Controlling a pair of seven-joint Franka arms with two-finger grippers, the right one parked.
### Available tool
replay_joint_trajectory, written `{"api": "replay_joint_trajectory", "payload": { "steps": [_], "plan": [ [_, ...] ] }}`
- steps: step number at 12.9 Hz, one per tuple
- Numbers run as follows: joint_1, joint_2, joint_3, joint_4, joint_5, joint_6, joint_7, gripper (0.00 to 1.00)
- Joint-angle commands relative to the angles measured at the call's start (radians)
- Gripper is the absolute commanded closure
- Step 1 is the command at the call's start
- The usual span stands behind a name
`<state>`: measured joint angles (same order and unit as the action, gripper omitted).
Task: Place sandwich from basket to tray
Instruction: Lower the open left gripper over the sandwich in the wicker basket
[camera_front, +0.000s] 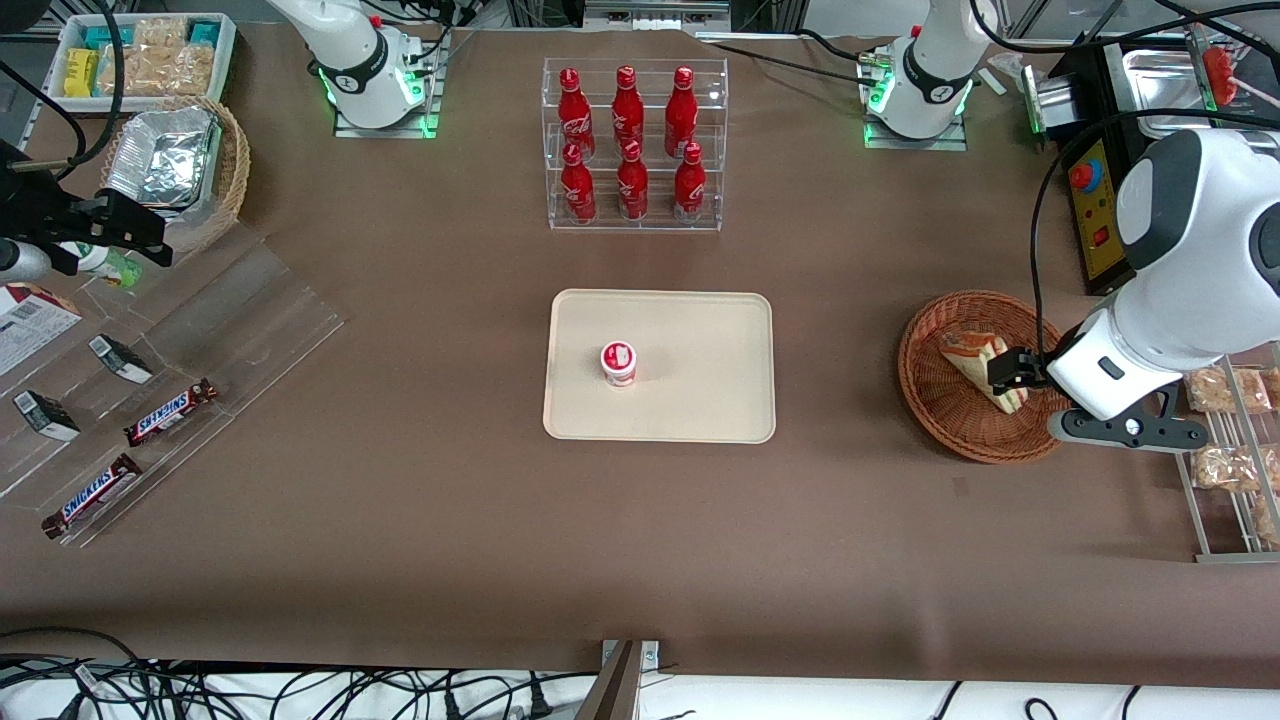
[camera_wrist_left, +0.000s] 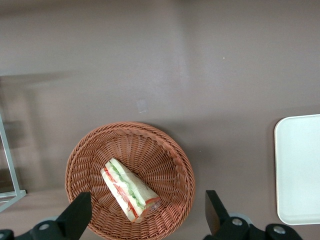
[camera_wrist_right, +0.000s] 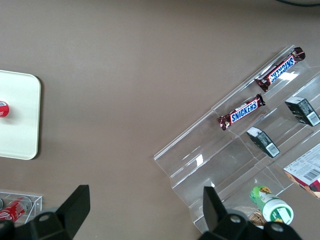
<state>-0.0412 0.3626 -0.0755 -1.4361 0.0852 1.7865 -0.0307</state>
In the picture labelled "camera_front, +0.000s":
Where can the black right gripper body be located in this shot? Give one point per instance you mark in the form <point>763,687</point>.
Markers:
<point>62,222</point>

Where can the beige plastic tray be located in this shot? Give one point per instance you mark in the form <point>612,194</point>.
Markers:
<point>700,340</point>

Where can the clear bagged crackers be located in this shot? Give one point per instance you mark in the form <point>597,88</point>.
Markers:
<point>165,68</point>

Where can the green white small bottle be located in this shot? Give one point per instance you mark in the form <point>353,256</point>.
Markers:
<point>105,264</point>

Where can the yellow snack pack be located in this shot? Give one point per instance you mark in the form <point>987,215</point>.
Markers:
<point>80,72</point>

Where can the bagged fried snack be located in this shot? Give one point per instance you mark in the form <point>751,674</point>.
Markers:
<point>1230,468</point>
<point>1225,390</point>
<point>1270,520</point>

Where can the metal table bracket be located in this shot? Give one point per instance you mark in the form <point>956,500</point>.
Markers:
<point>620,685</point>

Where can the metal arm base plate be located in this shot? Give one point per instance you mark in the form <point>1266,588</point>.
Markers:
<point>955,135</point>
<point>425,110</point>

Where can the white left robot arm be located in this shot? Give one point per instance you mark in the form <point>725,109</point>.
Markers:
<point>1200,250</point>

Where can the red sausage on stick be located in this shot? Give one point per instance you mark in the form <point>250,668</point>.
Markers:
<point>1220,75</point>

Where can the triangular sandwich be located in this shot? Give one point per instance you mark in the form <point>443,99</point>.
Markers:
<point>968,358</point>

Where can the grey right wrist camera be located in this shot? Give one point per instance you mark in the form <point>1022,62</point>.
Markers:
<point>20,262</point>

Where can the small black white box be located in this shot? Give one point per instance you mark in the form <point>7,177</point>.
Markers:
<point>45,415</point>
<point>120,358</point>

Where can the teal snack pack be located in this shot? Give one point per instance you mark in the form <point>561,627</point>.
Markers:
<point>105,37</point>
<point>205,33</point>

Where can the white plastic bin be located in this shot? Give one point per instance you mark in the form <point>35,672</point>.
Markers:
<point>225,60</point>

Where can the brown wicker basket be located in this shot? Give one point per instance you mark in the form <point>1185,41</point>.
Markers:
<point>940,400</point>

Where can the light wicker basket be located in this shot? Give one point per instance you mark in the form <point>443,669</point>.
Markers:
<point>232,170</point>

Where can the clear acrylic bottle rack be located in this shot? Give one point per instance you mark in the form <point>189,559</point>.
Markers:
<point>650,225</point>

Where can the clear acrylic display stand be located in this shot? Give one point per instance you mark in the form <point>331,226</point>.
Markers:
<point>250,320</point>

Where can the white red printed carton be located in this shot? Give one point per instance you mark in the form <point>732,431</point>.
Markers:
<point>25,325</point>

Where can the steel warmer pan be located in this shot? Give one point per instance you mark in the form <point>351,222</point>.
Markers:
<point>1165,95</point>

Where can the red cola bottle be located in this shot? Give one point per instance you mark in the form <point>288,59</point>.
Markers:
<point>628,105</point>
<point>681,110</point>
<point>578,190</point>
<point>574,110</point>
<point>632,188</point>
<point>689,188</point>

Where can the black food warmer appliance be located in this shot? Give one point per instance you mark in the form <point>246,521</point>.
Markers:
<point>1100,230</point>

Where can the white cup with red lid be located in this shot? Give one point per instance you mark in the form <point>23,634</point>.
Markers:
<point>619,363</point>

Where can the clear plastic wrapper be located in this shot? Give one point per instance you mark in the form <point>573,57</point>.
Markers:
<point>1015,65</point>

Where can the silver metal cylinder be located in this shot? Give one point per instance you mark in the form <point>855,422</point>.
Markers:
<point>1050,100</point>

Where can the brown snickers bar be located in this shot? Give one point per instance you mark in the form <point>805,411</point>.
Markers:
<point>170,412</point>
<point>92,495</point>

